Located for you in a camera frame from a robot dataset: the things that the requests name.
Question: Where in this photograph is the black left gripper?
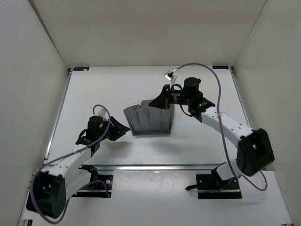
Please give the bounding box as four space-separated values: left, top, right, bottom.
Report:
98 115 130 141

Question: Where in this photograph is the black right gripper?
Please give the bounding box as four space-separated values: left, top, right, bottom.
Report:
148 85 191 111

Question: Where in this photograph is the grey pleated skirt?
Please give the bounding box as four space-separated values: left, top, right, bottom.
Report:
123 100 175 136

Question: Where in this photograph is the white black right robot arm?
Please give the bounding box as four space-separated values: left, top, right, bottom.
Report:
149 77 275 189

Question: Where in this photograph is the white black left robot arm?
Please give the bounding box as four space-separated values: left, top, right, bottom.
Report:
26 115 130 221

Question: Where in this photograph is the blue label sticker right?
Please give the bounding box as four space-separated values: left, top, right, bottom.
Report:
212 65 229 70

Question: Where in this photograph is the blue label sticker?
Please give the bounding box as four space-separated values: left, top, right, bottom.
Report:
212 65 229 70
73 67 89 71

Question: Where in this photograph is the blue label sticker left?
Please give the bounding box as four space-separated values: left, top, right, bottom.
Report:
73 67 89 71

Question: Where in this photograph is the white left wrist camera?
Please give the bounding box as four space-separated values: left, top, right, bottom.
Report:
97 108 108 121

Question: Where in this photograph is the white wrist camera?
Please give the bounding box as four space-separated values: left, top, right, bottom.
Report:
97 108 108 121
164 69 177 87

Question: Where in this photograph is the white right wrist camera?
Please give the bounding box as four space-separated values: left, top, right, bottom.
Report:
164 69 177 87

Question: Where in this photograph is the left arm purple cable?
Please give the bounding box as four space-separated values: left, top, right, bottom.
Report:
30 105 112 223

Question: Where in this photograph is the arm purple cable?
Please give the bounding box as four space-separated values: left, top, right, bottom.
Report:
174 63 268 191
30 105 112 223

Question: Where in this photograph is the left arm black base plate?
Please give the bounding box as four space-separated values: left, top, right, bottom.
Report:
74 174 113 198

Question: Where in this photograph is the aluminium table edge rail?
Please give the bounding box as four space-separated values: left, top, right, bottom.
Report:
94 164 218 171

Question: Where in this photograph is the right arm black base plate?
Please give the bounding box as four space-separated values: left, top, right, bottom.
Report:
196 174 242 200

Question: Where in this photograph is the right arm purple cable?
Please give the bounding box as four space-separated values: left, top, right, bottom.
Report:
174 63 268 191

